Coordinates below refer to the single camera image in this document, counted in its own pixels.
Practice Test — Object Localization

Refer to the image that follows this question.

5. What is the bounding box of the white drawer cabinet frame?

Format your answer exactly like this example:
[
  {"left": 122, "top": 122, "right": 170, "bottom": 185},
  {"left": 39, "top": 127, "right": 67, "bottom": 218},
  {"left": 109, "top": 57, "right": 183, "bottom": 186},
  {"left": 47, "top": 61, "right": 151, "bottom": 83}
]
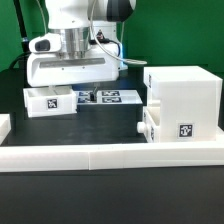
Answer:
[{"left": 143, "top": 66, "right": 222, "bottom": 143}]

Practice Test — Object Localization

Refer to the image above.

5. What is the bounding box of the white marker sheet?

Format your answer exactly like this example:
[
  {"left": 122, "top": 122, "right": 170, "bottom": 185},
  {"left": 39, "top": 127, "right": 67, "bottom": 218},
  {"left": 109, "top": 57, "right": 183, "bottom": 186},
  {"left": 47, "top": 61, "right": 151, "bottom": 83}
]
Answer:
[{"left": 76, "top": 90, "right": 142, "bottom": 105}]

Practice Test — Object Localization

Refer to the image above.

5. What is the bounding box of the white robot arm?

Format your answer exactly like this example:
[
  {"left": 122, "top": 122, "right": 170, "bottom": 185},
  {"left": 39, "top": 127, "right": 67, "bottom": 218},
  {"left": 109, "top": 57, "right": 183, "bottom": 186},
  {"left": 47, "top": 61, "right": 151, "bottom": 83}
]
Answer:
[{"left": 27, "top": 0, "right": 136, "bottom": 87}]

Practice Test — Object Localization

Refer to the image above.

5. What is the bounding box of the black cable with connector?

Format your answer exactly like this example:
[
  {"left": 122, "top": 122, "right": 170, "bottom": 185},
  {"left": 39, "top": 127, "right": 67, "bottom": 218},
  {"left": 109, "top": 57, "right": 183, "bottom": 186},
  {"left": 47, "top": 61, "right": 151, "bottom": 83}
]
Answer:
[{"left": 9, "top": 51, "right": 31, "bottom": 70}]

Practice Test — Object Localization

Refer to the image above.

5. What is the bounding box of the white front drawer box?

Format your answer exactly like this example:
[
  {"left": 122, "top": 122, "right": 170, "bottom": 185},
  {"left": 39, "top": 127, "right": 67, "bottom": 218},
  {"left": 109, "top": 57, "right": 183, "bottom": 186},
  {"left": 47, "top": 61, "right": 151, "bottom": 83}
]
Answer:
[{"left": 137, "top": 106, "right": 160, "bottom": 143}]

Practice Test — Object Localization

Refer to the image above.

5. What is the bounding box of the black pole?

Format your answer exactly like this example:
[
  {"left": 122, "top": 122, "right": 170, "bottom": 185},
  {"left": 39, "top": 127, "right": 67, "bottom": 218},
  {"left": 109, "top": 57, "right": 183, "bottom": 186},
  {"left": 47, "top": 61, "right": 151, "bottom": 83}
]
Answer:
[{"left": 13, "top": 0, "right": 29, "bottom": 53}]

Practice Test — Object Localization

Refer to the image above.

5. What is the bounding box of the white boundary fence rail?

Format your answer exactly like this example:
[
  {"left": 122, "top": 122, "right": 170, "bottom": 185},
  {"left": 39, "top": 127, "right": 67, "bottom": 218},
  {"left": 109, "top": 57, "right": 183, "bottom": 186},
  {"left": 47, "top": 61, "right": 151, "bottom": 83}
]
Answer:
[{"left": 0, "top": 113, "right": 224, "bottom": 173}]

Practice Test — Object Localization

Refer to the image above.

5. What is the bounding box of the white thin cable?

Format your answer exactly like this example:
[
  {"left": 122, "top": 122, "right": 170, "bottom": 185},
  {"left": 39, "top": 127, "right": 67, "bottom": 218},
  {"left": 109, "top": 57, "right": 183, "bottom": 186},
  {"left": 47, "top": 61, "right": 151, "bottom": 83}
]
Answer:
[{"left": 88, "top": 0, "right": 148, "bottom": 66}]

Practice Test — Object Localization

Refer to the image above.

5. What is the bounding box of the white drawer box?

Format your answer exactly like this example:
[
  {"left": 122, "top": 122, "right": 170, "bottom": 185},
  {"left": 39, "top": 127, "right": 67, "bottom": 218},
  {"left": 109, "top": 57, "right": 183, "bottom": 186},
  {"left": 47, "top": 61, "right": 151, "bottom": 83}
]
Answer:
[
  {"left": 137, "top": 106, "right": 160, "bottom": 143},
  {"left": 23, "top": 86, "right": 77, "bottom": 118}
]

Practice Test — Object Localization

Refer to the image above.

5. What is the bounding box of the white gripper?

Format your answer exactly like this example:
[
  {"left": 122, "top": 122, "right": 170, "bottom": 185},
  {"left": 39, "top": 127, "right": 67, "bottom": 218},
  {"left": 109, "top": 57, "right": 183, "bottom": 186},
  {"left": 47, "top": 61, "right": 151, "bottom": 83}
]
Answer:
[{"left": 27, "top": 33, "right": 119, "bottom": 102}]

